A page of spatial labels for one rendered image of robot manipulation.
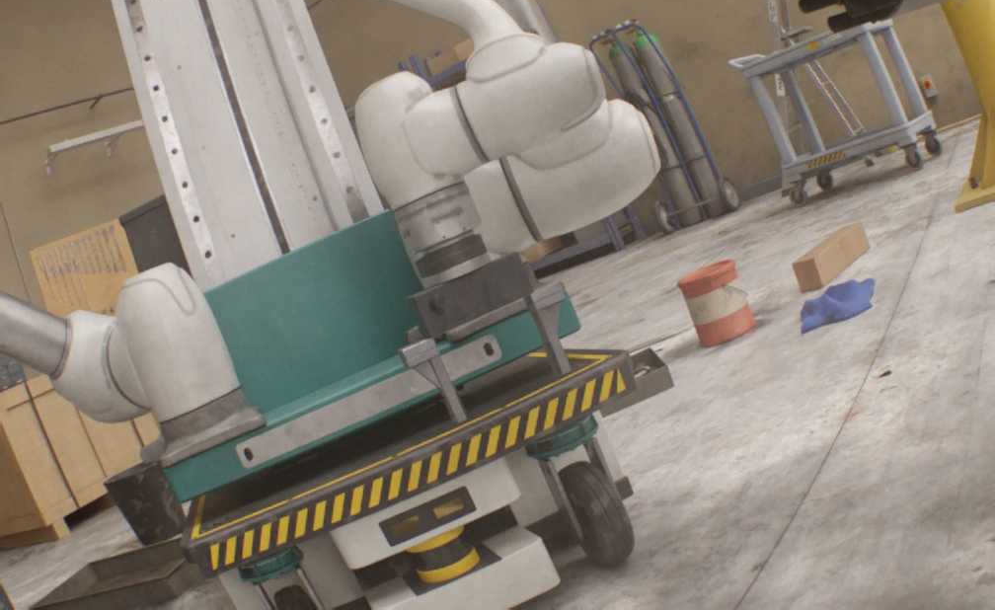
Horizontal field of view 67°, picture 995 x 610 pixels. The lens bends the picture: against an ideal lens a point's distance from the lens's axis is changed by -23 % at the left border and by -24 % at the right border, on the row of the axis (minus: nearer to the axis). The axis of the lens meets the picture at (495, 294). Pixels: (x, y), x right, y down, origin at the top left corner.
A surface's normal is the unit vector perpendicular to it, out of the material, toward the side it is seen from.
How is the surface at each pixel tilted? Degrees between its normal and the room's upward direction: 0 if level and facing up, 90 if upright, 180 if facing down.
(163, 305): 75
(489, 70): 58
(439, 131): 93
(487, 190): 82
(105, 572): 90
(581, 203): 125
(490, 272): 90
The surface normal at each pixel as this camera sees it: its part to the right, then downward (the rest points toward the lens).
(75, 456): 0.84, -0.32
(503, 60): -0.32, -0.33
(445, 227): 0.27, -0.04
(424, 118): -0.06, -0.07
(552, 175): -0.17, 0.11
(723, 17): -0.54, 0.29
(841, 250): 0.56, -0.18
